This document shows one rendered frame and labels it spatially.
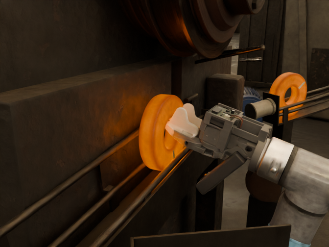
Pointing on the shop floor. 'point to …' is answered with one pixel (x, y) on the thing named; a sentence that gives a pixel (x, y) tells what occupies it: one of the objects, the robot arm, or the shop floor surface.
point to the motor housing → (261, 199)
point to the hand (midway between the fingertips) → (164, 123)
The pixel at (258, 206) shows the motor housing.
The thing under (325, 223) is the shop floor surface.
